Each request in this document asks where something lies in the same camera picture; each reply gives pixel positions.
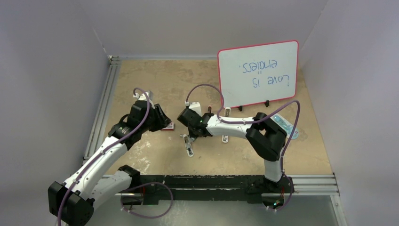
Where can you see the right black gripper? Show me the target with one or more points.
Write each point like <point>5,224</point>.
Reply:
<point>192,133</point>

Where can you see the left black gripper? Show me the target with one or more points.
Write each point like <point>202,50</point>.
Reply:
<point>162,121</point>

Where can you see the red staple box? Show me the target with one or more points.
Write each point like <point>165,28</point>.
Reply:
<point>169,127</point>

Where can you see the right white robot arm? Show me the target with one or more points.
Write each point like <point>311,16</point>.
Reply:
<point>266,137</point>

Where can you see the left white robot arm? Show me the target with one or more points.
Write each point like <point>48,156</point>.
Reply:
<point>74,201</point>

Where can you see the red-framed whiteboard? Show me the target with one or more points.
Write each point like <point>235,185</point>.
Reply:
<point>259,73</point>

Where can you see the blue patterned oval case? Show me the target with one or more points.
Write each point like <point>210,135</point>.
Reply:
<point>283,123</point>

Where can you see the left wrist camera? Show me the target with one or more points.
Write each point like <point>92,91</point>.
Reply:
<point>146,96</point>

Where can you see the aluminium frame rail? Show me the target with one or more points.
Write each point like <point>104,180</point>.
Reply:
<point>99,126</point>

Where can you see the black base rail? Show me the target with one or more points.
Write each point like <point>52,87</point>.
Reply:
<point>253,189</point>

